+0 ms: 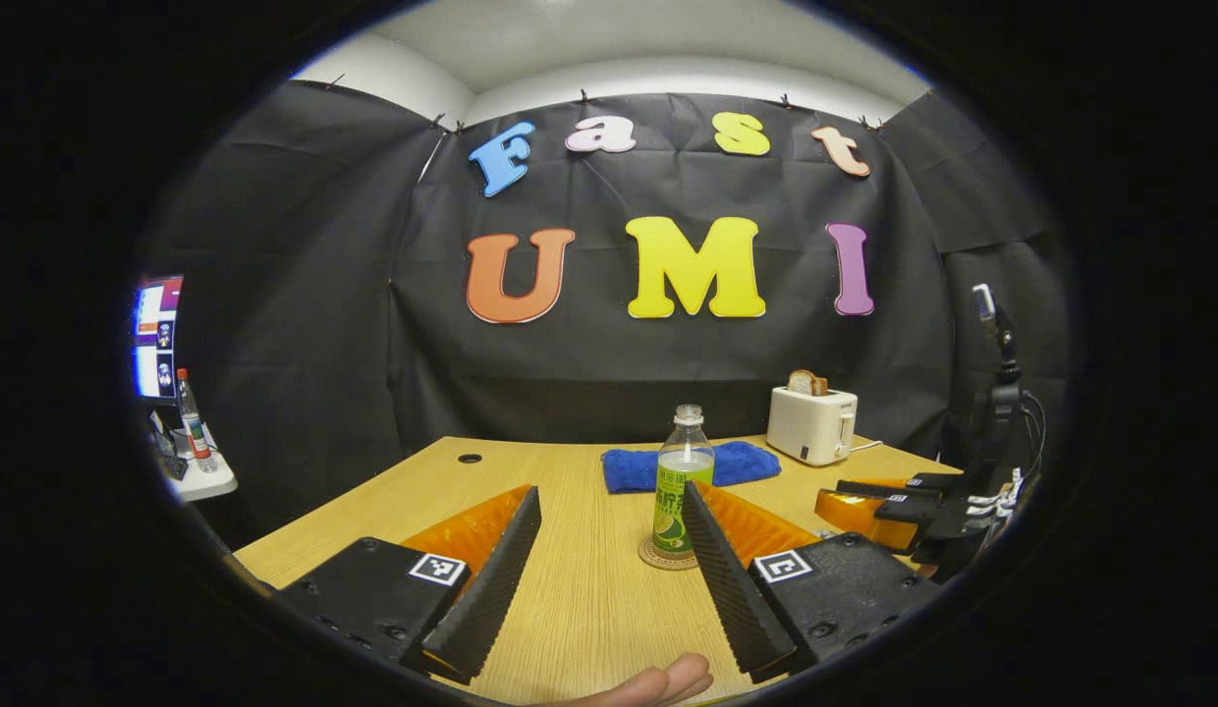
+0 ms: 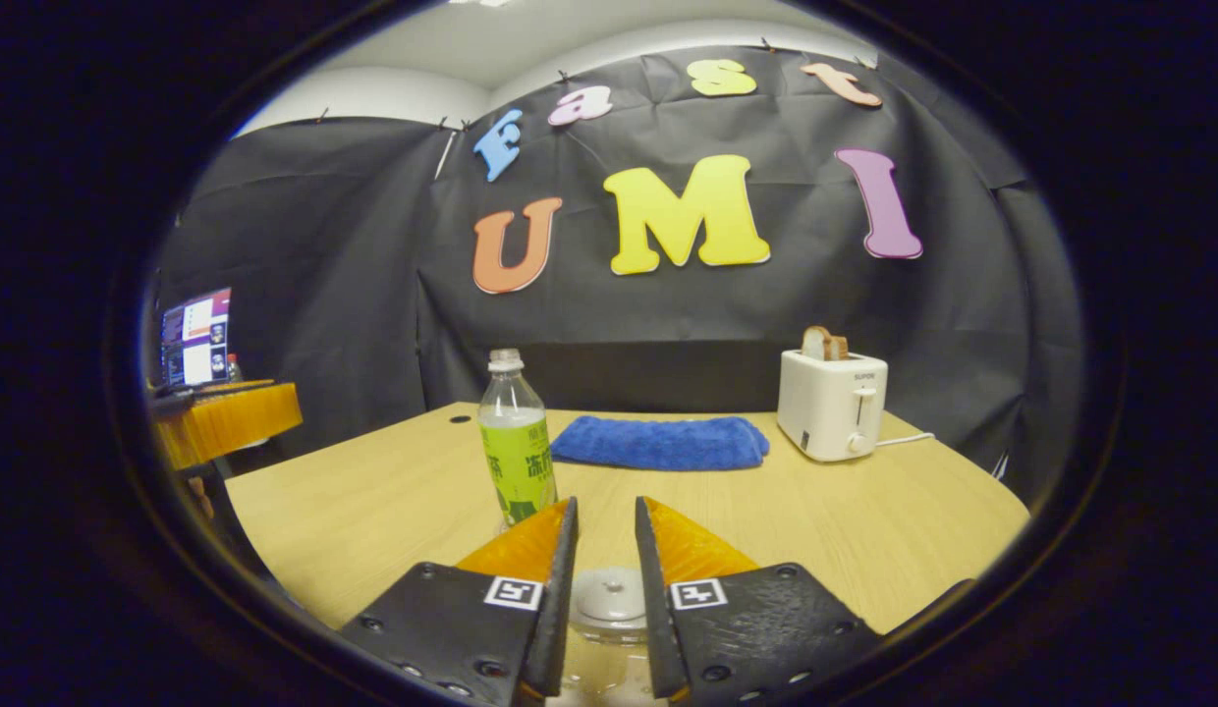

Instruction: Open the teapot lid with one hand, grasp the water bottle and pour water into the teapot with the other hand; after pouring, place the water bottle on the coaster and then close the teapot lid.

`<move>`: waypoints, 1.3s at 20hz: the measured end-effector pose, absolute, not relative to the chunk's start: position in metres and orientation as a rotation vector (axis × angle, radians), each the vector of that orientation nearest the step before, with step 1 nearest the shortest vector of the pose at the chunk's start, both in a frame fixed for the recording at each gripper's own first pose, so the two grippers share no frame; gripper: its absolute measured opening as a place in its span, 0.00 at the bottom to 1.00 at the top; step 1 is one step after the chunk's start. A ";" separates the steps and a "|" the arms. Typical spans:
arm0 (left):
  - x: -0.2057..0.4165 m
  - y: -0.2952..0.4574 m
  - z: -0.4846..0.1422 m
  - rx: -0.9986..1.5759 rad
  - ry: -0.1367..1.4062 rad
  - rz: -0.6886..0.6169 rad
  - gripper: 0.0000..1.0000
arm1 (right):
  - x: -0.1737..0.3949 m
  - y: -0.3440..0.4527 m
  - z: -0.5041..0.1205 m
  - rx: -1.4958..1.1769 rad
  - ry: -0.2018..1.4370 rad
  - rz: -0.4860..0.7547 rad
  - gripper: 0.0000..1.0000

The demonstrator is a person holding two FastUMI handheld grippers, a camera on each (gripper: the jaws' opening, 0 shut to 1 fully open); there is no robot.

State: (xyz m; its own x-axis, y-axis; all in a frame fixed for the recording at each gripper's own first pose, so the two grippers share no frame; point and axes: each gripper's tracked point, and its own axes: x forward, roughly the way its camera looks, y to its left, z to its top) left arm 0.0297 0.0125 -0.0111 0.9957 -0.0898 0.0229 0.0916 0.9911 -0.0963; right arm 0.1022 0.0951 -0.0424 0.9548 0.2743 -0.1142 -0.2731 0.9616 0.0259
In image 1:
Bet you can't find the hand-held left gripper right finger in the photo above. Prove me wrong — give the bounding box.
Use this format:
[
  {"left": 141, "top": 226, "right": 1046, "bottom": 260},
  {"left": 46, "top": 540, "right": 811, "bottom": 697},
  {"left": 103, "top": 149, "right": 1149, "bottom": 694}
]
[{"left": 681, "top": 479, "right": 946, "bottom": 685}]

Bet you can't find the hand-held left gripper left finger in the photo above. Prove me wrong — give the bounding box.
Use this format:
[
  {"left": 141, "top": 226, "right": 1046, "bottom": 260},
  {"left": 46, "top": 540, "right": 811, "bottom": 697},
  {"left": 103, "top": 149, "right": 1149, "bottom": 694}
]
[{"left": 278, "top": 483, "right": 543, "bottom": 686}]

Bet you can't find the round brown coaster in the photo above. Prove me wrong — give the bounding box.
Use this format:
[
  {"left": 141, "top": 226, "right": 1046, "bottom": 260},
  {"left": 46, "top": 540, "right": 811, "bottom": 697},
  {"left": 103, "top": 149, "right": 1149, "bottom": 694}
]
[{"left": 637, "top": 535, "right": 701, "bottom": 571}]

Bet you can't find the green label water bottle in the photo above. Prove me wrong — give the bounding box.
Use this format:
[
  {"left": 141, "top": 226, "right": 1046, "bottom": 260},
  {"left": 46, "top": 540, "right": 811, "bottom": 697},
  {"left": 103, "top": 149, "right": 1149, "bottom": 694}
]
[{"left": 652, "top": 405, "right": 716, "bottom": 557}]

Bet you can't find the red label plastic bottle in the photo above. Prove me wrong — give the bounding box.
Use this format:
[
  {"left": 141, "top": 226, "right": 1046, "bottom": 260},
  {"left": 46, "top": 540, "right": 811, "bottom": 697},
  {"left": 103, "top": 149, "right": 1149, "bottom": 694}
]
[{"left": 175, "top": 368, "right": 217, "bottom": 474}]

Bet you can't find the white toaster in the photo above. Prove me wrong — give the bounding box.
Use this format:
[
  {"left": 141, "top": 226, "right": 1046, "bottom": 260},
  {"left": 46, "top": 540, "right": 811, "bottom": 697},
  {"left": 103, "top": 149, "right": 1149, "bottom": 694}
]
[{"left": 766, "top": 386, "right": 858, "bottom": 466}]

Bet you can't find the blue towel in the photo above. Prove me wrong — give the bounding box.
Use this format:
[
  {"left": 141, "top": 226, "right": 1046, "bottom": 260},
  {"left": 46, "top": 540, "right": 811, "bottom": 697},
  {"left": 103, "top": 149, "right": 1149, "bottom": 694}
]
[{"left": 601, "top": 441, "right": 782, "bottom": 495}]

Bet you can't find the white side table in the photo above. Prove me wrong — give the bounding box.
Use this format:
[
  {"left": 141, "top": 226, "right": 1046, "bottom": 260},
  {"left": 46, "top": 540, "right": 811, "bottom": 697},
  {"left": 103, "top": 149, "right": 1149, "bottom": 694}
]
[{"left": 162, "top": 432, "right": 239, "bottom": 504}]

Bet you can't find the black backdrop cloth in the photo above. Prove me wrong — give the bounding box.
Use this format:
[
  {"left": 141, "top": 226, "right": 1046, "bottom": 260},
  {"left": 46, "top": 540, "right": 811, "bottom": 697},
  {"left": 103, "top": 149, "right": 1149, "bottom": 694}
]
[{"left": 142, "top": 79, "right": 1072, "bottom": 536}]

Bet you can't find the computer monitor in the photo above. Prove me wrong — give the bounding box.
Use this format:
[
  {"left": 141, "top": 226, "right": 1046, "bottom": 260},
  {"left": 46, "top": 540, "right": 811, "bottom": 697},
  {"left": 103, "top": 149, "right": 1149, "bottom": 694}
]
[{"left": 133, "top": 275, "right": 185, "bottom": 404}]

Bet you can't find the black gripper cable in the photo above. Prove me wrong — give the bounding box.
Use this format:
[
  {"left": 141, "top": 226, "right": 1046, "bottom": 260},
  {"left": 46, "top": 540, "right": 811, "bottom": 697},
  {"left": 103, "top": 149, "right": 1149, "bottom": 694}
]
[{"left": 1020, "top": 391, "right": 1050, "bottom": 482}]

